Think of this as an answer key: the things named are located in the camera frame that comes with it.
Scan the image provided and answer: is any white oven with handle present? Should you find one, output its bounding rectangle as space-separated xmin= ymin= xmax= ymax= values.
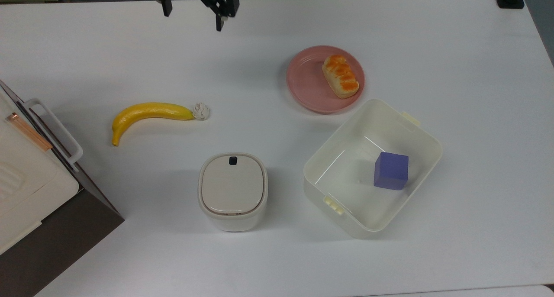
xmin=0 ymin=80 xmax=125 ymax=297

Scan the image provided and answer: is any purple cube block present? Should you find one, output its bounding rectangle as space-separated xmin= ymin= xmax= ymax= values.
xmin=374 ymin=152 xmax=409 ymax=191

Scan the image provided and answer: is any cream plastic storage box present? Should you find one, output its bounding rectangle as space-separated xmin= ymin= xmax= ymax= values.
xmin=303 ymin=99 xmax=443 ymax=239

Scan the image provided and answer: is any pink round plate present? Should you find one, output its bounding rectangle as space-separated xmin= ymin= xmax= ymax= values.
xmin=285 ymin=45 xmax=365 ymax=114

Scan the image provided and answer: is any yellow banana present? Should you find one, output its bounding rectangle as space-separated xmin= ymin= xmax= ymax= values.
xmin=112 ymin=102 xmax=195 ymax=147

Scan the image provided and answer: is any orange glazed bread loaf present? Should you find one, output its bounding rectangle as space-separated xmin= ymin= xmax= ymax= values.
xmin=321 ymin=55 xmax=360 ymax=100

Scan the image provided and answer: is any white bin with lid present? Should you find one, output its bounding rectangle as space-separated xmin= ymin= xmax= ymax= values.
xmin=198 ymin=152 xmax=269 ymax=232

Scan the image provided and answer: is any white crumpled paper wad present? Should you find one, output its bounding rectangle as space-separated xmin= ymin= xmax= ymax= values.
xmin=193 ymin=102 xmax=211 ymax=121

